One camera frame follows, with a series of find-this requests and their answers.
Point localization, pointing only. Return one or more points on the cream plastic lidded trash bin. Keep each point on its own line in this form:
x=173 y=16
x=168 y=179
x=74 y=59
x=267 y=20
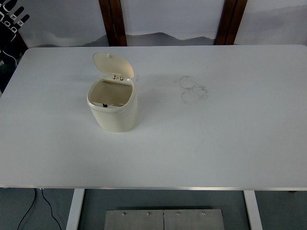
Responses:
x=112 y=117

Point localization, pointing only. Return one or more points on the white metal table leg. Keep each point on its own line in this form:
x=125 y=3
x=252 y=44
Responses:
x=253 y=210
x=74 y=210

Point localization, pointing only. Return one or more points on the mountain painting screen panel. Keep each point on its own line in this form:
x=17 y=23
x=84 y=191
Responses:
x=67 y=21
x=172 y=21
x=275 y=21

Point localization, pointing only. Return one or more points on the dark brown wooden screen post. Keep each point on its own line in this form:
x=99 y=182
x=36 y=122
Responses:
x=115 y=21
x=230 y=21

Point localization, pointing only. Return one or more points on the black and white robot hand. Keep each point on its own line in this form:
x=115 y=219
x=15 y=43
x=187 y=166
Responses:
x=9 y=36

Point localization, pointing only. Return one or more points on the grey metal plate with screws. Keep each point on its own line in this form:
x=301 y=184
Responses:
x=134 y=221
x=192 y=221

